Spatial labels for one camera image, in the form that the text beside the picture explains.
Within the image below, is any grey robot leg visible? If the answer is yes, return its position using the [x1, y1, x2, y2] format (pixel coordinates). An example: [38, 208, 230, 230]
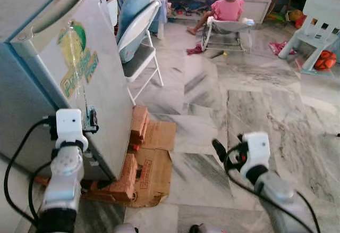
[189, 223, 224, 233]
[114, 223, 139, 233]

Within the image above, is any orange ball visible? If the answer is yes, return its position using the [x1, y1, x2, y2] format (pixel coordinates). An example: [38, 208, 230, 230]
[313, 51, 337, 72]

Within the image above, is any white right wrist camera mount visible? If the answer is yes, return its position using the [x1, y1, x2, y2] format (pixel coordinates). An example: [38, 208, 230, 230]
[241, 132, 271, 180]

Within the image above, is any grey white baby seat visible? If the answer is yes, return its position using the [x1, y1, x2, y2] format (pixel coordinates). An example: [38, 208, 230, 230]
[202, 17, 254, 53]

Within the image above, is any child in pink shirt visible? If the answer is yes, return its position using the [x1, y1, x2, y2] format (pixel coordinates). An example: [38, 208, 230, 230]
[187, 0, 246, 36]

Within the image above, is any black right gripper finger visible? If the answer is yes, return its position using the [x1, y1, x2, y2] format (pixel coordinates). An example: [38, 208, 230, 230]
[212, 139, 229, 162]

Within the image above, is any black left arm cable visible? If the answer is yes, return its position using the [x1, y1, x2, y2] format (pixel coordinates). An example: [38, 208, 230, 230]
[3, 116, 58, 226]

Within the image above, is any grey robot left leg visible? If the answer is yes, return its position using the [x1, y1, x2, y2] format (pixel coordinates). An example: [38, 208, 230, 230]
[114, 223, 139, 233]

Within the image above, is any brown cardboard sheet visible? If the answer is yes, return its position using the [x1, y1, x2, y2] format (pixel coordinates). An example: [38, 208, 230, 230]
[126, 119, 177, 208]

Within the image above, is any silver fridge door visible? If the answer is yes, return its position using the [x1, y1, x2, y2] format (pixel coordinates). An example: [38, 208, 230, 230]
[8, 0, 133, 180]

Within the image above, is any white plastic child chair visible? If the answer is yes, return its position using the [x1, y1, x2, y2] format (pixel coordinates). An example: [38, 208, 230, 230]
[278, 0, 340, 61]

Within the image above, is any pink cloth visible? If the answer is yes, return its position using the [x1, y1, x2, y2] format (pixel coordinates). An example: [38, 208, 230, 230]
[269, 41, 296, 56]

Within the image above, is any green yellow fruit sticker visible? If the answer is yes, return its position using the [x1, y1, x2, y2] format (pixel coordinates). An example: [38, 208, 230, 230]
[57, 20, 100, 98]

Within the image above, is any blue baby bath tub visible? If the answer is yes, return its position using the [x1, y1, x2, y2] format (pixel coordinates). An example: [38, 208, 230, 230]
[116, 0, 160, 63]

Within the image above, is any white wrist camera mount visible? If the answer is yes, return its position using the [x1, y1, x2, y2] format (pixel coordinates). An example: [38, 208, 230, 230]
[241, 132, 271, 180]
[55, 109, 89, 149]

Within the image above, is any white low cabinet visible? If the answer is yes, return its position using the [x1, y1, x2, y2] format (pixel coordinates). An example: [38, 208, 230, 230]
[167, 0, 273, 24]

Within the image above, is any red cloth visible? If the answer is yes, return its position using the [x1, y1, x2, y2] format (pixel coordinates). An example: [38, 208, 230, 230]
[186, 44, 204, 56]

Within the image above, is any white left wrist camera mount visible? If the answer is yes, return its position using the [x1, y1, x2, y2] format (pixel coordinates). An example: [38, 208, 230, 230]
[55, 109, 89, 149]

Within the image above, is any yellow toy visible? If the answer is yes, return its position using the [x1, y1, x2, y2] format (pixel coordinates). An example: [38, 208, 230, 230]
[287, 9, 304, 22]

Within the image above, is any grey robot right leg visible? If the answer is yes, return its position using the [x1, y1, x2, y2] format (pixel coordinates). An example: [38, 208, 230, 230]
[189, 223, 224, 233]

